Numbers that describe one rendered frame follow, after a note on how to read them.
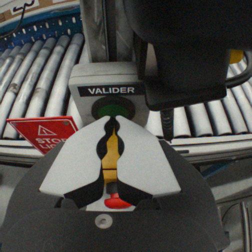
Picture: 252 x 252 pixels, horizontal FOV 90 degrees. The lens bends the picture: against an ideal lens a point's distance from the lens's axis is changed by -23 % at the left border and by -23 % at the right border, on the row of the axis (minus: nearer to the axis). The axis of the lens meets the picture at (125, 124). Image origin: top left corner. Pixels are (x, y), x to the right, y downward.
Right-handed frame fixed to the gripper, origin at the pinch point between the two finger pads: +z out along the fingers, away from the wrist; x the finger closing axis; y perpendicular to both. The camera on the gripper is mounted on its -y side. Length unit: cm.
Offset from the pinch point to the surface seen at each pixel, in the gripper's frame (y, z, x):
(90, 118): 1.0, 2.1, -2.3
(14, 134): 13.8, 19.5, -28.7
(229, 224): 97, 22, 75
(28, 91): 6.2, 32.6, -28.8
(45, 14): -21, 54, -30
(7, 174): 77, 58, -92
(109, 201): 11.5, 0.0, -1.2
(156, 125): 12.3, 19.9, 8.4
